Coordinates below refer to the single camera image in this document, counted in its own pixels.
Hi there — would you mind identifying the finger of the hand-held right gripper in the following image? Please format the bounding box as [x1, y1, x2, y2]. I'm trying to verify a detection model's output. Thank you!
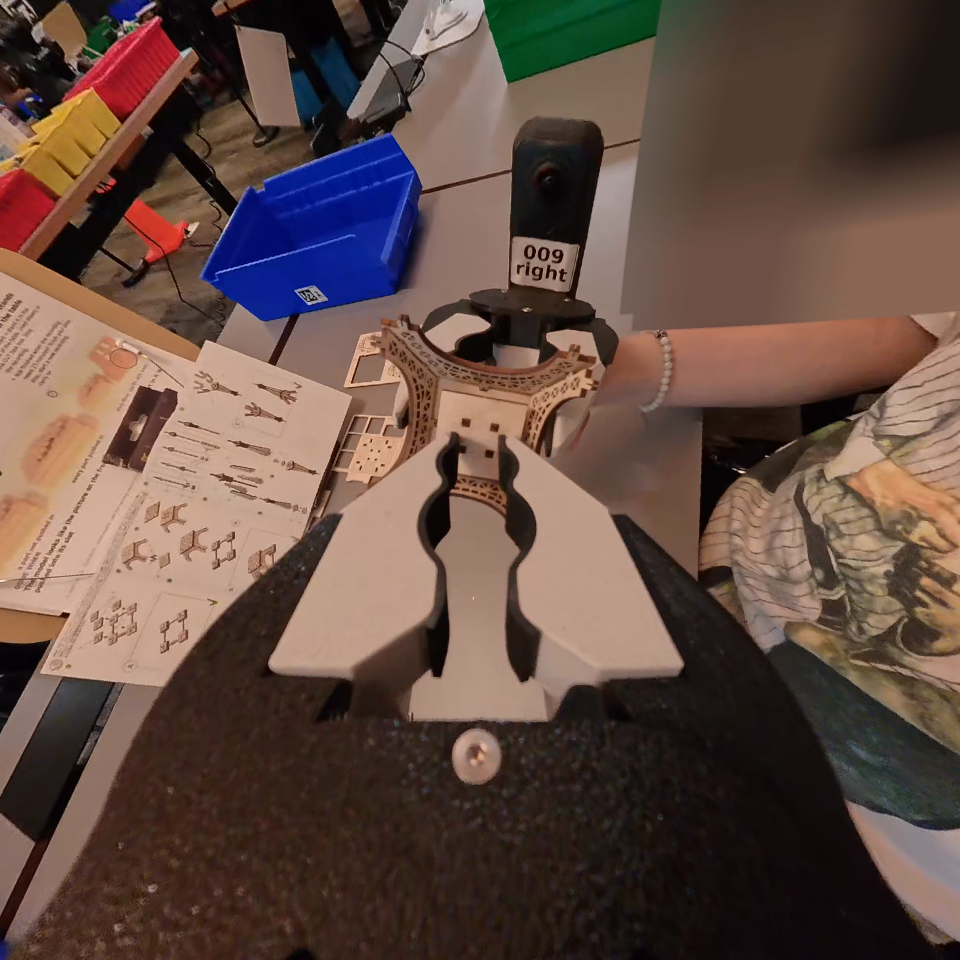
[547, 324, 602, 459]
[391, 315, 498, 434]

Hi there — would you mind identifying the wooden puzzle parts sheet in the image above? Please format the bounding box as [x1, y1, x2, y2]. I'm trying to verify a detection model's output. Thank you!
[307, 414, 410, 526]

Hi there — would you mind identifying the black flat panel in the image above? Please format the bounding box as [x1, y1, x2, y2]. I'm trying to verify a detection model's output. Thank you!
[0, 675, 117, 841]

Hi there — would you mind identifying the wooden lattice tower model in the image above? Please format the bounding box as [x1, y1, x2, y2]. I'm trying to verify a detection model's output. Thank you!
[378, 315, 601, 519]

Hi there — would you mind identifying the grey desk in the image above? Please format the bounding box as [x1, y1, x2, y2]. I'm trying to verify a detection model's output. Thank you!
[0, 141, 706, 939]

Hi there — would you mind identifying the orange traffic cone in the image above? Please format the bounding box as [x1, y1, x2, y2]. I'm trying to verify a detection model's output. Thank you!
[123, 198, 190, 264]

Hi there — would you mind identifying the white bead bracelet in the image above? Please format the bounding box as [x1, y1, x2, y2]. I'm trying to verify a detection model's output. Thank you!
[639, 330, 675, 414]

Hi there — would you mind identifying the white line-drawing instruction sheet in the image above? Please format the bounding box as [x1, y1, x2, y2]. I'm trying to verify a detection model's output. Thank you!
[41, 341, 354, 687]

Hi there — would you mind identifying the light grey table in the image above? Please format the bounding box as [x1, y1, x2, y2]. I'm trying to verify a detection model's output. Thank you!
[390, 30, 657, 192]

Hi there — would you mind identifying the green board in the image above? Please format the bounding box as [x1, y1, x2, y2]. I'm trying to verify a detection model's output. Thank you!
[483, 0, 663, 84]

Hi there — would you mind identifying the wooden side table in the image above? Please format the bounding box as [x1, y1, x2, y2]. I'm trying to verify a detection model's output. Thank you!
[18, 48, 241, 282]

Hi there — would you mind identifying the person's right hand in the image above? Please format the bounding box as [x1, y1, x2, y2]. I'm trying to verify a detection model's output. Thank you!
[594, 333, 652, 412]

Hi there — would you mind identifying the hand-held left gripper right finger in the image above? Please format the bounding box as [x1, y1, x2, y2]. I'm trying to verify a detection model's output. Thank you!
[498, 433, 685, 721]

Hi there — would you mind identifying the colour printed instruction sheet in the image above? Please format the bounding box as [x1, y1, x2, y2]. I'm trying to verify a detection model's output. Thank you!
[0, 270, 204, 618]

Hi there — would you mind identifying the white board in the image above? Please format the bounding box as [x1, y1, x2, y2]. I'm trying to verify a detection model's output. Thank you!
[236, 26, 301, 129]

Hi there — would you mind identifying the printed white t-shirt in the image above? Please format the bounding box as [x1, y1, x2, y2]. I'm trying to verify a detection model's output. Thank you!
[697, 311, 960, 946]

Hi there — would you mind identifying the row of yellow plastic bins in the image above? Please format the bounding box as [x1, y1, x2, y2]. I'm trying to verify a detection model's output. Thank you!
[0, 88, 123, 198]

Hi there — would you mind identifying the person's right forearm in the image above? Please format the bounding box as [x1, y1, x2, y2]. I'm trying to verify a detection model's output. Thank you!
[645, 315, 939, 412]

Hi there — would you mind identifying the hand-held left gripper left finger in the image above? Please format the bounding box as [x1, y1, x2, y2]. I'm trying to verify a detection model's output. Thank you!
[268, 431, 460, 721]

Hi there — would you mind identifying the long red plastic bin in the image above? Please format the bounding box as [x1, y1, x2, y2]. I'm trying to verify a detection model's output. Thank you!
[63, 15, 181, 121]

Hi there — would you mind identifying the blue plastic bin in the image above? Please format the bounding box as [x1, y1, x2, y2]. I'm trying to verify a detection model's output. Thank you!
[201, 133, 423, 322]

